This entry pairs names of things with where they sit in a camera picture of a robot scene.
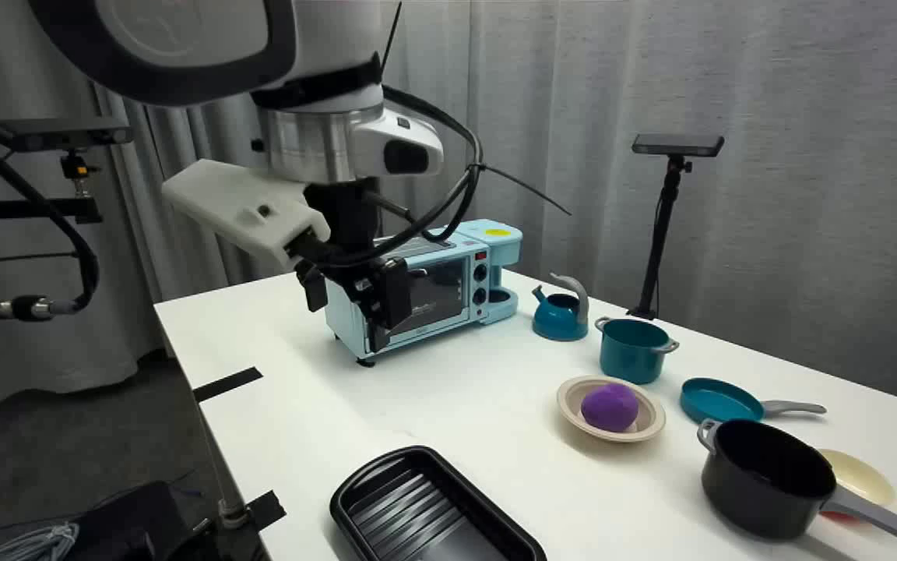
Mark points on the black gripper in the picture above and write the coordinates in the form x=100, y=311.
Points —
x=350, y=223

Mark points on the purple round toy object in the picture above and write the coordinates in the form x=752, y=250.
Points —
x=611, y=407

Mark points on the beige plate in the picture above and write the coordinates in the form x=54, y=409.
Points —
x=645, y=426

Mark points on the light blue toy oven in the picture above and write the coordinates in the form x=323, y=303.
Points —
x=458, y=281

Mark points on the black tape strip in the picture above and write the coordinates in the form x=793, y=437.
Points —
x=226, y=385

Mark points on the teal mug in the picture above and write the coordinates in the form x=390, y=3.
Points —
x=559, y=315

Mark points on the black table clamp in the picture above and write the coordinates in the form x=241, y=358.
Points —
x=264, y=508

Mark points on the black baking tray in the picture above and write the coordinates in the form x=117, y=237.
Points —
x=420, y=517

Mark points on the teal toy pot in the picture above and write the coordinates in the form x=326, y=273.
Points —
x=632, y=347

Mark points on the black stand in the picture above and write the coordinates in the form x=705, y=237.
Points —
x=678, y=145

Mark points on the teal toy frying pan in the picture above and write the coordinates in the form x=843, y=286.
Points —
x=719, y=399

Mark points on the clear plastic bag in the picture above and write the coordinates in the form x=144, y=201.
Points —
x=16, y=544

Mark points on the small cream dish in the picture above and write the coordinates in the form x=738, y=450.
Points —
x=864, y=476

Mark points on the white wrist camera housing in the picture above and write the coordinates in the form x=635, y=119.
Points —
x=241, y=204

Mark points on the black camera on clamp arm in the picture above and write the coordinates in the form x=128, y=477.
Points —
x=61, y=131

